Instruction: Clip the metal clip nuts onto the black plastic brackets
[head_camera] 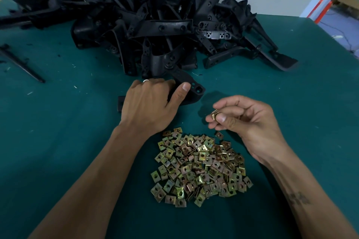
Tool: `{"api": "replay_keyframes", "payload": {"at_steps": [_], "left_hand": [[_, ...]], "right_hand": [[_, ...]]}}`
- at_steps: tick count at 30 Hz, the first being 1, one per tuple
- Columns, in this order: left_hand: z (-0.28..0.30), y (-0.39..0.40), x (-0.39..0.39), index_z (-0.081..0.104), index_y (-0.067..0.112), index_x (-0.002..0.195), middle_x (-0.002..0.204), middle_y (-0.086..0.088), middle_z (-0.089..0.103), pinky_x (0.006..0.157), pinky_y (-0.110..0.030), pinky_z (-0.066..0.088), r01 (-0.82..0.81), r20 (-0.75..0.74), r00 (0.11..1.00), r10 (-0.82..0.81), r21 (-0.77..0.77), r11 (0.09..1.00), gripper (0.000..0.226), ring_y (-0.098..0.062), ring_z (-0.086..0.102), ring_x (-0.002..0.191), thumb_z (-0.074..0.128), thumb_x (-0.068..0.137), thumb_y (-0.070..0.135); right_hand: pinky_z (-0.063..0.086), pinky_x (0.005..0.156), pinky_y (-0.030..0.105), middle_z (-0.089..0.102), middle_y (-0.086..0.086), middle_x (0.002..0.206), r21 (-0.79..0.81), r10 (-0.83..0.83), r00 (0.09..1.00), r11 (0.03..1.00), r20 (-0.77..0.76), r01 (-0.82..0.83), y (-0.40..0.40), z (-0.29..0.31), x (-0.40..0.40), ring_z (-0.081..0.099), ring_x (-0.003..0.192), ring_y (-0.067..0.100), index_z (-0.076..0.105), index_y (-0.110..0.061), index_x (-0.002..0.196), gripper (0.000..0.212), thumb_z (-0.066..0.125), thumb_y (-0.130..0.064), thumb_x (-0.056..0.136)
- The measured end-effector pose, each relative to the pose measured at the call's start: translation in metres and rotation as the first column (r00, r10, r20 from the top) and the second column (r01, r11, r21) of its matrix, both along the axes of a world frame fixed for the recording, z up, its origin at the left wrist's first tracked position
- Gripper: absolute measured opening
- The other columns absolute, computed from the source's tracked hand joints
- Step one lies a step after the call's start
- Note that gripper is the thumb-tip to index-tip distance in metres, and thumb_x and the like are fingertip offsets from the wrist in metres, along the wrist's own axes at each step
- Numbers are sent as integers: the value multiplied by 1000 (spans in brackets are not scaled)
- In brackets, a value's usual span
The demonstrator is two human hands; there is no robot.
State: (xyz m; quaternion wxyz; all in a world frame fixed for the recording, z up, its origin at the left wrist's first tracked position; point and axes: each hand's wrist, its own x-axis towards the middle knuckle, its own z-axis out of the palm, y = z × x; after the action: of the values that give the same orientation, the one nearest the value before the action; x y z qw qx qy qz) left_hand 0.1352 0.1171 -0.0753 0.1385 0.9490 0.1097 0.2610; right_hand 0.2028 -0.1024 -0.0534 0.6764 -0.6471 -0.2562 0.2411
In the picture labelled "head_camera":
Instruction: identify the person's right hand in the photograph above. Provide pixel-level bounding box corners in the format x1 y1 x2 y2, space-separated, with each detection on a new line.
205 95 289 167

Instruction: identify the person's left hand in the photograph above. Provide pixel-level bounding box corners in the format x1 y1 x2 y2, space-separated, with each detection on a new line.
119 78 193 139

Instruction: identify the pile of brass clip nuts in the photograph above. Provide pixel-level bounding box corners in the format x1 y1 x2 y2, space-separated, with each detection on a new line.
150 127 254 209

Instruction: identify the pile of black plastic brackets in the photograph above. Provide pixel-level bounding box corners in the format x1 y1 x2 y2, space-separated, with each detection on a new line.
0 0 281 77

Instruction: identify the person's right forearm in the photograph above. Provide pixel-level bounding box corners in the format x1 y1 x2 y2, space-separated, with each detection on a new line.
264 146 359 239

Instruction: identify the person's left forearm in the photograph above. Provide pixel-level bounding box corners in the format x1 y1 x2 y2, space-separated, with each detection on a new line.
29 124 152 239

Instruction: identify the green table cloth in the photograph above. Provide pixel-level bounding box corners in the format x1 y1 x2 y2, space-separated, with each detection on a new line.
0 0 359 239

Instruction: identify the thin black plastic strip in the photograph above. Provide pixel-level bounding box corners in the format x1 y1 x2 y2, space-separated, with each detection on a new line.
0 44 46 84

